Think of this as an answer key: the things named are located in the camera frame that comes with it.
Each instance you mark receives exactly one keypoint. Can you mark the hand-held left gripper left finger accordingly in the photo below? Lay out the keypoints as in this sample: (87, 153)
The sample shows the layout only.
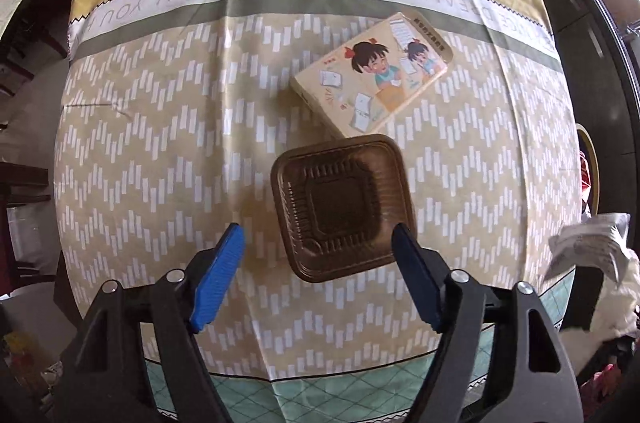
(217, 278)

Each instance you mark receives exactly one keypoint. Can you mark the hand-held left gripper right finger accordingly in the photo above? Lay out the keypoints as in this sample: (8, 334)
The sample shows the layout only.
(417, 278)

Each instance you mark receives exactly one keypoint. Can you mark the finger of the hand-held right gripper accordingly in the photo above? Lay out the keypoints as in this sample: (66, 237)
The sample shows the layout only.
(582, 298)

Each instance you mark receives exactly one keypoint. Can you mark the white wrapper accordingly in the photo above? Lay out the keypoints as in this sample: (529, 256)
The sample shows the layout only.
(595, 243)

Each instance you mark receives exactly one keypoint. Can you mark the brown plastic tray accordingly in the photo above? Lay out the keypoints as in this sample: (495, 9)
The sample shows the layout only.
(340, 203)

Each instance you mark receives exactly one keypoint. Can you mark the black bin with yellow rim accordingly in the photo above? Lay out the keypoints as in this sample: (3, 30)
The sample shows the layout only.
(590, 163)

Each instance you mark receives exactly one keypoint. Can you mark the patterned tablecloth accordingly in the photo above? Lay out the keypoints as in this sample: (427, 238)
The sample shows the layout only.
(175, 153)

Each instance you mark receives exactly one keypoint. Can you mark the cartoon girl book box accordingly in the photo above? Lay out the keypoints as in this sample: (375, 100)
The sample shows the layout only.
(370, 78)

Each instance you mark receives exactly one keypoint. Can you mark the dark green sink cabinets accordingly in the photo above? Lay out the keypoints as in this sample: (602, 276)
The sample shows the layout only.
(575, 3)

